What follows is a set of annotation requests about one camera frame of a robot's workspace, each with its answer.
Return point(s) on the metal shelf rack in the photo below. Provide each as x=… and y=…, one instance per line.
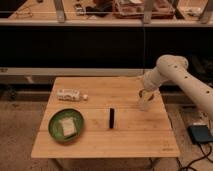
x=188, y=13

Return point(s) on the brown tray on shelf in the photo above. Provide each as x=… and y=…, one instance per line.
x=162, y=9

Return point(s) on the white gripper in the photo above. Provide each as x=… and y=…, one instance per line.
x=145, y=99

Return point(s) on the wooden table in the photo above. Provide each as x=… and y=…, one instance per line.
x=136, y=133

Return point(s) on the black foot pedal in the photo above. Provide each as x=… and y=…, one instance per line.
x=200, y=134

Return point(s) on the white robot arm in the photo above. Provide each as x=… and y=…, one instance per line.
x=174, y=68

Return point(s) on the black standing eraser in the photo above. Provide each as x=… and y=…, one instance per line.
x=111, y=119

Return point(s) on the white plastic bottle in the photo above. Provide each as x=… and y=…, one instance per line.
x=71, y=95

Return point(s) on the green bowl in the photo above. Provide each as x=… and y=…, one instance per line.
x=55, y=129

